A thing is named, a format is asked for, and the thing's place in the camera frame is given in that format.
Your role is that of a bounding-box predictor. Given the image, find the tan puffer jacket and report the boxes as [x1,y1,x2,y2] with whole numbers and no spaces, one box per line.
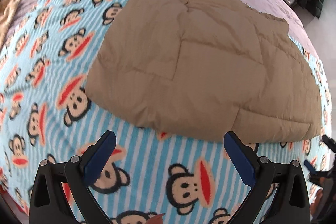
[85,0,322,143]

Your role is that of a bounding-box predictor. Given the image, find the blue striped monkey blanket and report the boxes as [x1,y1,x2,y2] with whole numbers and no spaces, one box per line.
[1,0,332,223]

